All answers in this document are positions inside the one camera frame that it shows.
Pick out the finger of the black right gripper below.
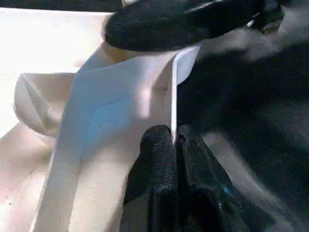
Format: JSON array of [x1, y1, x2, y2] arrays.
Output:
[[105, 0, 218, 53]]

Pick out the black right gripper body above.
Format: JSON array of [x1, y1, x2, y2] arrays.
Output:
[[183, 0, 309, 39]]

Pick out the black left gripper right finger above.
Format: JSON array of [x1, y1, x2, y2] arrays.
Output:
[[175, 124, 244, 232]]

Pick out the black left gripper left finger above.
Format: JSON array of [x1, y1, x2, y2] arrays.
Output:
[[123, 124, 181, 232]]

